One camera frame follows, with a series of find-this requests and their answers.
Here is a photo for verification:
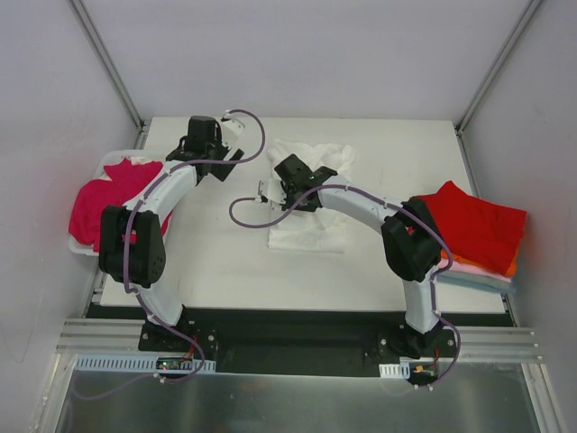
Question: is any white t-shirt with flower print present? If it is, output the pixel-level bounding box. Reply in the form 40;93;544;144
267;139;356;253

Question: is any orange t-shirt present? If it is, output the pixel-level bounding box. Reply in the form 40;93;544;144
453;254;517;278

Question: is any blue-grey t-shirt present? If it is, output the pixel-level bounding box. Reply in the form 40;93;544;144
437;272;517;295

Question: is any red t-shirt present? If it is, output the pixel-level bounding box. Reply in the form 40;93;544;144
419;181;527;258

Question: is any pink t-shirt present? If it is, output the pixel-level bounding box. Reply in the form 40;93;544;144
443;262;512;283

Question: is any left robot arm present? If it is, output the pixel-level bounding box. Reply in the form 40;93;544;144
98;143;244;351

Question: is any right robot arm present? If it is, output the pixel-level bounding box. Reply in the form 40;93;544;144
274;162;445;356

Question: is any magenta t-shirt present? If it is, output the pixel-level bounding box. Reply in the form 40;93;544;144
69;157;163;254

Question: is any white plastic basket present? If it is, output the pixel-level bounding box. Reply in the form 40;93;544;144
68;150;165;257

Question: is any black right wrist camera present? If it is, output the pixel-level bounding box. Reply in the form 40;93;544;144
274;153;312;183

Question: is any left rear frame post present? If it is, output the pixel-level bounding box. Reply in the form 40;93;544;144
68;0;146;133

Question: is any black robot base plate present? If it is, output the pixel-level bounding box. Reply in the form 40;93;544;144
138;308;456;377

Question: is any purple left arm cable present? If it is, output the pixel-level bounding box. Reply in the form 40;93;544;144
71;107;266;401

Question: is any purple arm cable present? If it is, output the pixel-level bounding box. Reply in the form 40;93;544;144
71;107;266;401
228;184;462;396

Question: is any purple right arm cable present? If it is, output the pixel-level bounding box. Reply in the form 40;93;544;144
228;184;462;396

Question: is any white slotted cable duct left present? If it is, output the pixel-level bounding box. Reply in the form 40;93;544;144
76;355;216;374

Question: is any white slotted cable duct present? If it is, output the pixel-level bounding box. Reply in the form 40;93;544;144
379;363;410;380
76;355;216;374

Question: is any white slotted cable duct right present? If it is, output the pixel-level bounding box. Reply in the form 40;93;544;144
379;363;410;380

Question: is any grey aluminium frame post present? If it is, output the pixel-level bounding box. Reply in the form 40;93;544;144
454;0;544;137

